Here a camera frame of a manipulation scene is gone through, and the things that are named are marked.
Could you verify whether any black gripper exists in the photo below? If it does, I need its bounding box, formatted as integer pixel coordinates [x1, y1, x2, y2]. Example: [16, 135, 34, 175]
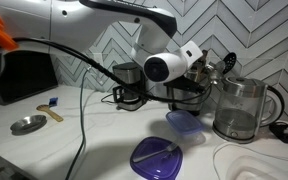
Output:
[200, 49, 216, 71]

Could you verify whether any silver ladle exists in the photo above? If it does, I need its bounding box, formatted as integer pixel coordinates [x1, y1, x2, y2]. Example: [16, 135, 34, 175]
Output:
[206, 61, 226, 86]

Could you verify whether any black slotted spoon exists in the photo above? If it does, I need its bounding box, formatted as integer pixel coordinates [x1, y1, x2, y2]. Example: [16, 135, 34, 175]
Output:
[221, 51, 238, 75]

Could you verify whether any glass steel electric kettle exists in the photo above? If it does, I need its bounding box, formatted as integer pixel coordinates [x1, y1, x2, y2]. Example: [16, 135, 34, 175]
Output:
[211, 76, 286, 145]

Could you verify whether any clear container with blue lid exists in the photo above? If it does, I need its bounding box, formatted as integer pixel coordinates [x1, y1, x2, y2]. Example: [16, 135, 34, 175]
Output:
[165, 109, 206, 145]

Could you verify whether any black silver coffee maker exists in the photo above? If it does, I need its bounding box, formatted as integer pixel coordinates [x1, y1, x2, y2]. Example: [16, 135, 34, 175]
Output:
[111, 61, 149, 112]

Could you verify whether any silver fork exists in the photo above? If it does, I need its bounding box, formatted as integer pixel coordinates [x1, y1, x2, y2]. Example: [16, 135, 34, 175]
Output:
[131, 142, 180, 164]

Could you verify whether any purple plastic plate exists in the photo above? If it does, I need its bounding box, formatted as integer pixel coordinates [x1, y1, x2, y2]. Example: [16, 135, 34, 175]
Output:
[129, 135, 184, 180]

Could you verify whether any small blue black tool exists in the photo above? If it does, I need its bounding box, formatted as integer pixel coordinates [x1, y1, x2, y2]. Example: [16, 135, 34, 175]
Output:
[48, 96, 59, 108]

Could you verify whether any long wooden spoon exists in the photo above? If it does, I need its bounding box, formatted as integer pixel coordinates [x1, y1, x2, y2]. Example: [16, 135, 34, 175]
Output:
[36, 104, 65, 123]

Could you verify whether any black box appliance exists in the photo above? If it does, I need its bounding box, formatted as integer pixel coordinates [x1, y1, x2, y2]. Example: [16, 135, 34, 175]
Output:
[0, 49, 59, 106]

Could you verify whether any shallow silver metal pan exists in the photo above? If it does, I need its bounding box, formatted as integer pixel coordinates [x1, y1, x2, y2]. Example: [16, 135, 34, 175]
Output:
[10, 114, 48, 135]

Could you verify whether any thin white cable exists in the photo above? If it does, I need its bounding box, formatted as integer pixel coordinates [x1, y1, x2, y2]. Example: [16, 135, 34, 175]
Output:
[211, 123, 288, 180]

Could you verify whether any thin black coffee maker cord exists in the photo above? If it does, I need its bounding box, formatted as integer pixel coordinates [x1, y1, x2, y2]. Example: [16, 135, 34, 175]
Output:
[100, 92, 119, 105]

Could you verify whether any white wall outlet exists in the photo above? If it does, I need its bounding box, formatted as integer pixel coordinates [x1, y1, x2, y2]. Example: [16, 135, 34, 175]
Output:
[92, 52, 106, 68]

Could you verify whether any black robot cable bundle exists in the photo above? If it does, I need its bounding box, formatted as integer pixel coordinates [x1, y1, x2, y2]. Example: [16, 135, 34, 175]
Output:
[0, 36, 213, 127]

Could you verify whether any dark thick power cable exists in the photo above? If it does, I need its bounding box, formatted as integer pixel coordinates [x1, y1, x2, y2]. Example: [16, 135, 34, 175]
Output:
[64, 64, 92, 180]

